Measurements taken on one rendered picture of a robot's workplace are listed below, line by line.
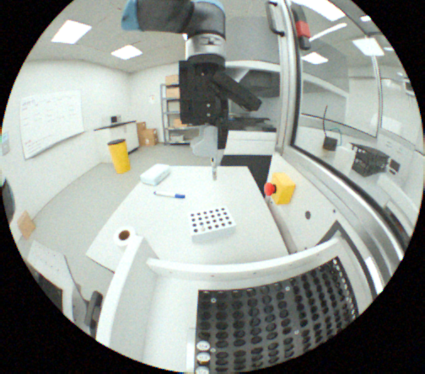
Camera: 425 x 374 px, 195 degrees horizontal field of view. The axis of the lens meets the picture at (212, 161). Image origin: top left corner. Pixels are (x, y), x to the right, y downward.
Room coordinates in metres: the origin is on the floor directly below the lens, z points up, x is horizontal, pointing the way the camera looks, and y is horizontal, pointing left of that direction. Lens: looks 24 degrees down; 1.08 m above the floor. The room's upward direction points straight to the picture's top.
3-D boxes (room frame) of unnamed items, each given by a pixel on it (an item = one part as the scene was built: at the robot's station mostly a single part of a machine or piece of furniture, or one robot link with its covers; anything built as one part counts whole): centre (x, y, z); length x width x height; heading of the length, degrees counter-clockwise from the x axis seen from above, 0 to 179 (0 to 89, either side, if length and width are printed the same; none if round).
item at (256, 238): (0.35, 0.08, 0.38); 0.62 x 0.58 x 0.76; 179
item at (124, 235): (0.14, 0.24, 0.78); 0.07 x 0.07 x 0.04
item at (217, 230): (0.23, 0.01, 0.78); 0.12 x 0.08 x 0.04; 106
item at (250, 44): (1.66, -0.59, 0.89); 1.86 x 1.21 x 1.78; 179
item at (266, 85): (1.65, -0.57, 1.13); 1.78 x 1.14 x 0.45; 179
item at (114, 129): (2.97, 2.74, 0.61); 1.15 x 0.72 x 1.22; 178
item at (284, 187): (0.27, -0.20, 0.88); 0.07 x 0.05 x 0.07; 179
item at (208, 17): (0.24, 0.02, 1.27); 0.09 x 0.08 x 0.11; 125
